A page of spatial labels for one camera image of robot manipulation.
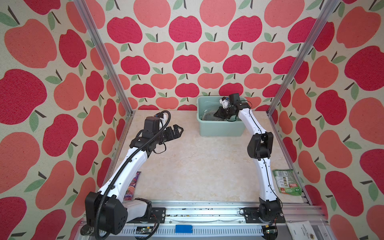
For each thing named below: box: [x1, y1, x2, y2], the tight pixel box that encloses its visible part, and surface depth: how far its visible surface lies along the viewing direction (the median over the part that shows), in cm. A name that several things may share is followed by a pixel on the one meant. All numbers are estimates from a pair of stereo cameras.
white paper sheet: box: [286, 220, 318, 240], surface depth 70 cm
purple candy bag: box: [124, 171, 142, 201], surface depth 82 cm
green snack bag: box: [272, 169, 304, 196], surface depth 86 cm
